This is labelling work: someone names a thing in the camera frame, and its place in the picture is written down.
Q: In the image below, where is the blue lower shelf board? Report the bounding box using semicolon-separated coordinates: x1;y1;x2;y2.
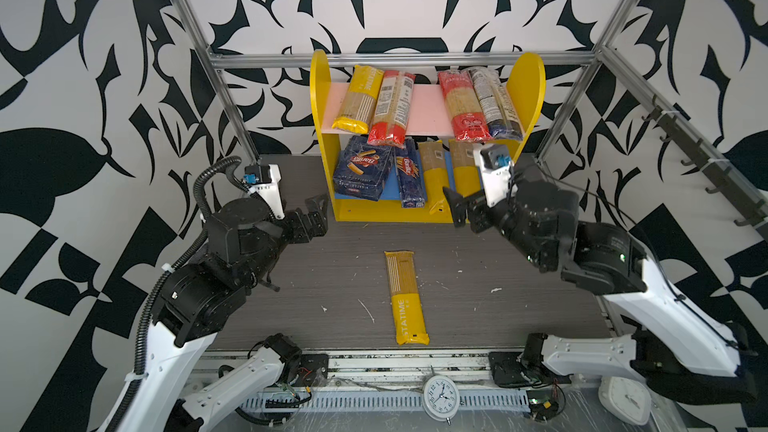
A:
333;150;457;203

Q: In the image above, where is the black corrugated cable hose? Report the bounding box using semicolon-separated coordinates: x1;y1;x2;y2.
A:
101;155;247;432

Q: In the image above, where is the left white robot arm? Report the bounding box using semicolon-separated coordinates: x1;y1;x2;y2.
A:
100;195;328;431

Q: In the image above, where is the yellow spaghetti bag with barcode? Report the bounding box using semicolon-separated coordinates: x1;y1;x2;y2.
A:
449;140;482;196

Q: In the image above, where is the yellow Pastatime spaghetti bag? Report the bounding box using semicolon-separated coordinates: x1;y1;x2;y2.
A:
385;251;430;345
332;65;384;135

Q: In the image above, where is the blue Barilla spaghetti bag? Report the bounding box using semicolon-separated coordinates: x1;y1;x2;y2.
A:
395;137;427;209

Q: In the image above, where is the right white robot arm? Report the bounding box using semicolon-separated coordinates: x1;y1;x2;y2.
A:
443;167;757;405

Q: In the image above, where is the yellow wooden shelf unit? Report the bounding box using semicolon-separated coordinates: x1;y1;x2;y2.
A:
310;50;546;224

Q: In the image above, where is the square white clock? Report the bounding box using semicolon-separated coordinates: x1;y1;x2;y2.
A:
598;377;652;426

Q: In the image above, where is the round white alarm clock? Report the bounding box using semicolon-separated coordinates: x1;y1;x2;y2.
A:
422;375;460;423

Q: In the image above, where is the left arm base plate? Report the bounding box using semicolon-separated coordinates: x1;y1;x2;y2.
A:
289;353;329;388

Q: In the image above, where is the plain yellow spaghetti bag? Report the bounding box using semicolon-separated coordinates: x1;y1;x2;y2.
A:
418;141;450;215

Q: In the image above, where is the white slotted cable duct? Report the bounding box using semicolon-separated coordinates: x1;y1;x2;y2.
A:
241;389;530;414

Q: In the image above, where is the blue Barilla pasta box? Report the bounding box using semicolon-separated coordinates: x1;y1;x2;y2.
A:
333;136;394;201

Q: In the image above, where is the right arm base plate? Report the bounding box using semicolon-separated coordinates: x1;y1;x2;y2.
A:
488;351;540;388

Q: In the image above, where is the clear blue label noodle pack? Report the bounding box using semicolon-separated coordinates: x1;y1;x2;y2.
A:
468;67;524;142

